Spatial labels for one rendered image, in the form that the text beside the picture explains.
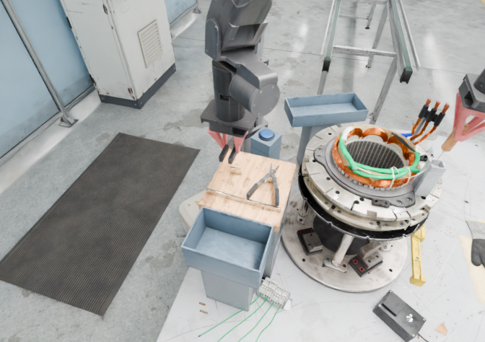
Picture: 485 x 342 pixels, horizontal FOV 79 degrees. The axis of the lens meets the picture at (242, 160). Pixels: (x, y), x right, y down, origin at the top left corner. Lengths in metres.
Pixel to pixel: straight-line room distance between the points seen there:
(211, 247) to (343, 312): 0.40
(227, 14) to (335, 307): 0.75
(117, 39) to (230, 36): 2.25
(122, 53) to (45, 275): 1.69
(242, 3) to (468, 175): 1.16
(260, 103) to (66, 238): 1.82
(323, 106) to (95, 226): 1.59
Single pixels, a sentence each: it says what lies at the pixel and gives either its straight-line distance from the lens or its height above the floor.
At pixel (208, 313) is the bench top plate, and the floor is 0.78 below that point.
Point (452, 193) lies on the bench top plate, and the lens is 1.30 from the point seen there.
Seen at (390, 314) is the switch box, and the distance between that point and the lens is 0.90.
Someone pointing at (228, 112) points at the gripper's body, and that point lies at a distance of 0.53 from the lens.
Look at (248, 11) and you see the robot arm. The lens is 0.43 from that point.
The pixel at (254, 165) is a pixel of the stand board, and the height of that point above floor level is 1.07.
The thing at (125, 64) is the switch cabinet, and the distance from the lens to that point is 2.76.
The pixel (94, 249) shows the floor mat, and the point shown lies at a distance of 2.01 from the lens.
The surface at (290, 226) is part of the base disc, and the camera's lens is 0.97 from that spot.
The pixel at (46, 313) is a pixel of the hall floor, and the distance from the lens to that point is 1.96.
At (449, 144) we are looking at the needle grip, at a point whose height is 1.24.
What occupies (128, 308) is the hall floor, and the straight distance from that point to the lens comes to 1.79.
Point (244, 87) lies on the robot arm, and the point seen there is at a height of 1.38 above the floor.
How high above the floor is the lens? 1.61
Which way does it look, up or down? 45 degrees down
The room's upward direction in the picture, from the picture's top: straight up
